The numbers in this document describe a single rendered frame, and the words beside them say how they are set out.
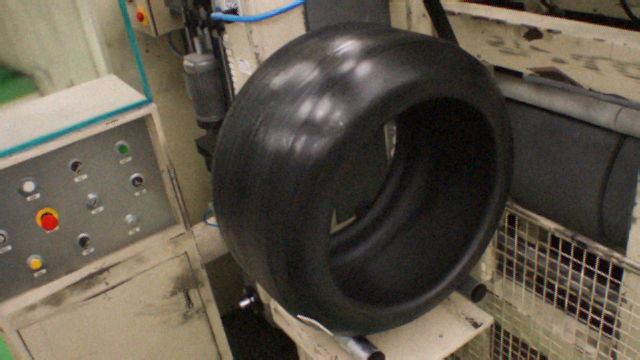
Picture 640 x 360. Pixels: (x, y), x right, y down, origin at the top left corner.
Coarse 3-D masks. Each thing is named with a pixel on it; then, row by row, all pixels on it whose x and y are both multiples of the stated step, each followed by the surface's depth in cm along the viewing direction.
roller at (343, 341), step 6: (336, 336) 116; (342, 342) 114; (348, 342) 113; (354, 342) 112; (360, 342) 112; (366, 342) 112; (348, 348) 113; (354, 348) 111; (360, 348) 111; (366, 348) 110; (372, 348) 110; (354, 354) 111; (360, 354) 110; (366, 354) 109; (372, 354) 109; (378, 354) 109; (384, 354) 110
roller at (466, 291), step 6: (468, 276) 124; (462, 282) 123; (468, 282) 122; (474, 282) 122; (480, 282) 122; (456, 288) 124; (462, 288) 123; (468, 288) 121; (474, 288) 121; (480, 288) 121; (486, 288) 122; (462, 294) 123; (468, 294) 121; (474, 294) 120; (480, 294) 122; (474, 300) 121; (480, 300) 122
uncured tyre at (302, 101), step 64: (320, 64) 92; (384, 64) 90; (448, 64) 95; (256, 128) 94; (320, 128) 86; (448, 128) 130; (256, 192) 91; (320, 192) 88; (384, 192) 137; (448, 192) 132; (256, 256) 95; (320, 256) 92; (384, 256) 135; (448, 256) 126; (320, 320) 100; (384, 320) 107
